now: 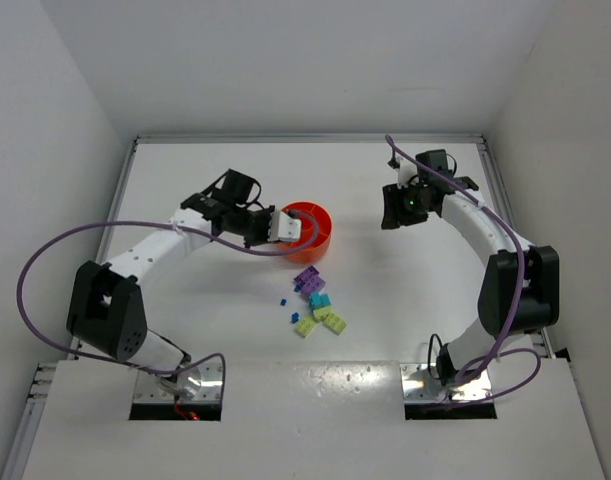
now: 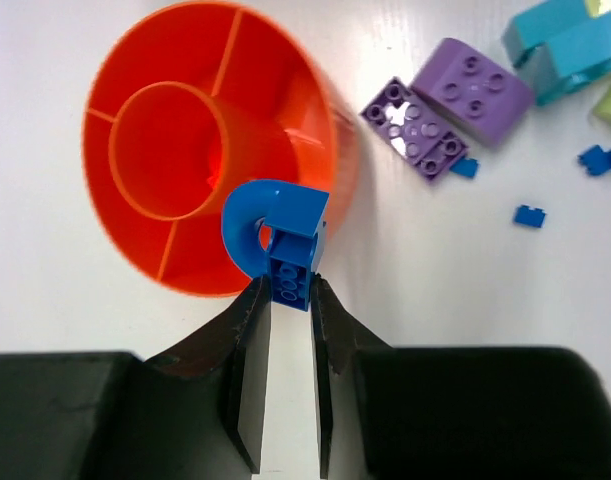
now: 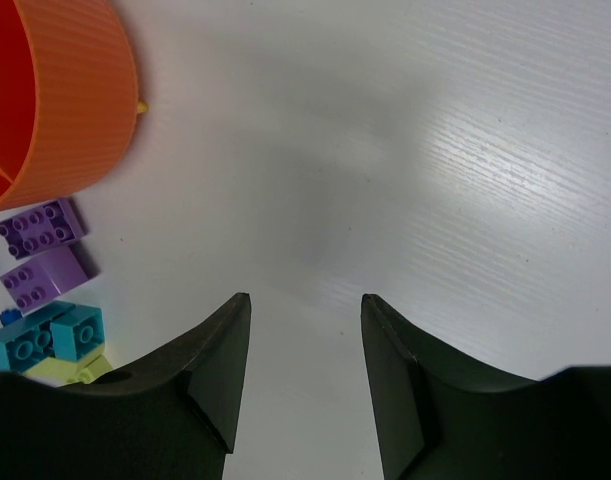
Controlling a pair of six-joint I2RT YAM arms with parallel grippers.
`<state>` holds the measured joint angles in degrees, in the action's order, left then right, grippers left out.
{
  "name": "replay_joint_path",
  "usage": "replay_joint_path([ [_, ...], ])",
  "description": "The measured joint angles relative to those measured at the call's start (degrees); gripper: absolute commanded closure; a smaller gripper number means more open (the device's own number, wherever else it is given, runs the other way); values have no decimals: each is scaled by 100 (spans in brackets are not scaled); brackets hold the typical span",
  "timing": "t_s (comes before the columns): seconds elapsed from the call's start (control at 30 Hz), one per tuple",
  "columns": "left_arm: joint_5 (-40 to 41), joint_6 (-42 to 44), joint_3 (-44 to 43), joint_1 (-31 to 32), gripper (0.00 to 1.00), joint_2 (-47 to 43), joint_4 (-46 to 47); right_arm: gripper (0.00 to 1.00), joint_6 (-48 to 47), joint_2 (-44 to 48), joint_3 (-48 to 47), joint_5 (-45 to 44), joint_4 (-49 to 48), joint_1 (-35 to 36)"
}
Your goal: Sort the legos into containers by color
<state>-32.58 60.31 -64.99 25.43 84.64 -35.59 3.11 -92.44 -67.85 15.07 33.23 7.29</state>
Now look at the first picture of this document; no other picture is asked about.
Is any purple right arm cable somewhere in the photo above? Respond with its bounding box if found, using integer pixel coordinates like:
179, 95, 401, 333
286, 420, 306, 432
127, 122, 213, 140
384, 133, 542, 411

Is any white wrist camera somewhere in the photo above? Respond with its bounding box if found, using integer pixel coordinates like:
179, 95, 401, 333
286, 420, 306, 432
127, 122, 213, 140
268, 210, 302, 243
387, 155, 418, 189

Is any teal lego block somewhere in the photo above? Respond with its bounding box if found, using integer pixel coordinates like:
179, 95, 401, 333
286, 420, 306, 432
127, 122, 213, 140
309, 292, 331, 311

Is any yellow-green lego right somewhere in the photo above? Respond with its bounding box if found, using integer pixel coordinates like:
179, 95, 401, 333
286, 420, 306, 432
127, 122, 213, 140
323, 314, 346, 335

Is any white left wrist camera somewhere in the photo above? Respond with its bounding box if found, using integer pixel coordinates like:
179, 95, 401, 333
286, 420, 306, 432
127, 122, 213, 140
268, 210, 302, 243

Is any purple lego block stack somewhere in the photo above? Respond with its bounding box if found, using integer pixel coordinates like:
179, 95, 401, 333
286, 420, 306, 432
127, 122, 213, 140
293, 266, 326, 297

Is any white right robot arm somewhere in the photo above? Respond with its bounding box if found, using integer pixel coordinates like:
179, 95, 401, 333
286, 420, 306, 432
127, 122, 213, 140
381, 147, 560, 386

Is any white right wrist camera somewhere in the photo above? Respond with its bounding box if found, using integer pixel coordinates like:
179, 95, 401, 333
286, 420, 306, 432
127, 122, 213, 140
387, 155, 418, 189

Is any orange round divided container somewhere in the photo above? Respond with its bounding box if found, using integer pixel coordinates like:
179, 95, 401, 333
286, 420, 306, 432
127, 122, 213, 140
278, 201, 333, 265

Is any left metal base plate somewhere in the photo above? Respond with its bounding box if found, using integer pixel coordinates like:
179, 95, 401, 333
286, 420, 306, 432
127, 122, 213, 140
133, 363, 223, 405

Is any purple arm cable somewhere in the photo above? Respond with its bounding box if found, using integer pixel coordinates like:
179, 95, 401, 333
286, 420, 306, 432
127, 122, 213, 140
17, 209, 321, 377
384, 133, 542, 411

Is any yellow-green lego middle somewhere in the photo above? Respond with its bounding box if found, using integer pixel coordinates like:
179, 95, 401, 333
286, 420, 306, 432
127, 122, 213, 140
312, 306, 333, 323

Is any yellow-green lego left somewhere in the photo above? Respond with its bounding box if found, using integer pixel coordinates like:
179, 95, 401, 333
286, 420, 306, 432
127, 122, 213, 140
294, 317, 317, 339

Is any metal base plate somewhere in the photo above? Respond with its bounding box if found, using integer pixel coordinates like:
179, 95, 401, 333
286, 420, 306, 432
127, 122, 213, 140
399, 363, 492, 406
133, 363, 223, 405

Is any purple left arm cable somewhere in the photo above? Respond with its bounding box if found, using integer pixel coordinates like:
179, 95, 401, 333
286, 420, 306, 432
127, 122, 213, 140
17, 209, 321, 377

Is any yellow-green lego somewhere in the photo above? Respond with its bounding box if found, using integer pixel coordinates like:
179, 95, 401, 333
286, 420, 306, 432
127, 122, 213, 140
312, 306, 333, 323
294, 317, 317, 339
323, 314, 346, 335

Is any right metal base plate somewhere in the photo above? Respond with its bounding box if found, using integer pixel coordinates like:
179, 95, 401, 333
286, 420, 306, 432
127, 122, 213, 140
399, 363, 492, 406

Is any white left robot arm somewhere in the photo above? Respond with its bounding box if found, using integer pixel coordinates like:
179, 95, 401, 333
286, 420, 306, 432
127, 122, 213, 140
66, 169, 299, 377

